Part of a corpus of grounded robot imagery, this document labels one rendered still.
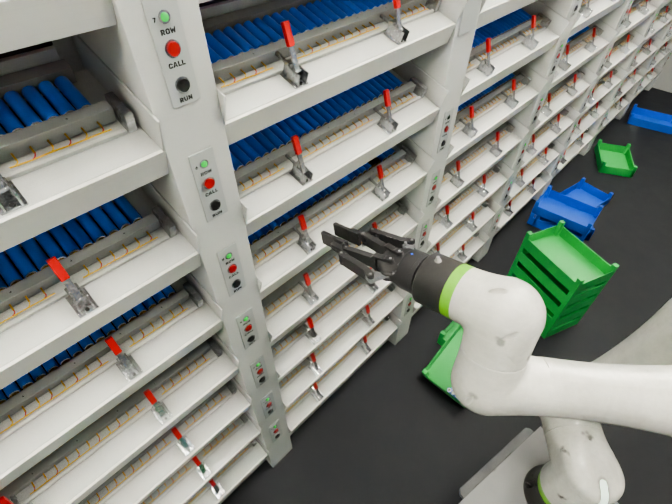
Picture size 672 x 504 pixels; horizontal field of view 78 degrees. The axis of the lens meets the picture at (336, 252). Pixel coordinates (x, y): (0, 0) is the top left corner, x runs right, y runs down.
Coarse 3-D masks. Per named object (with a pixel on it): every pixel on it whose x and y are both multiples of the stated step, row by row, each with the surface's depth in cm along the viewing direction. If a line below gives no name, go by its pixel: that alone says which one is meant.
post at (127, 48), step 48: (192, 0) 48; (96, 48) 53; (144, 48) 47; (192, 48) 51; (144, 96) 50; (192, 144) 58; (192, 192) 62; (240, 240) 75; (240, 336) 91; (240, 384) 107; (288, 432) 142
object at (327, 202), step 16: (384, 160) 113; (400, 160) 116; (368, 176) 109; (384, 176) 112; (336, 192) 103; (320, 208) 100; (336, 208) 103; (288, 224) 95; (272, 240) 92; (256, 256) 91
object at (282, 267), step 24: (408, 144) 117; (408, 168) 117; (360, 192) 108; (408, 192) 118; (336, 216) 103; (360, 216) 104; (288, 240) 96; (264, 264) 91; (288, 264) 93; (264, 288) 88
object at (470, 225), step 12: (492, 204) 193; (468, 216) 188; (480, 216) 191; (492, 216) 195; (456, 228) 183; (468, 228) 186; (444, 240) 179; (456, 240) 181; (432, 252) 174; (444, 252) 176
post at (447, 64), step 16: (448, 48) 94; (464, 48) 98; (416, 64) 102; (432, 64) 99; (448, 64) 96; (464, 64) 102; (448, 80) 100; (448, 96) 104; (432, 128) 109; (432, 144) 112; (448, 144) 118; (416, 192) 125; (432, 208) 134; (416, 240) 138; (400, 304) 164; (400, 336) 183
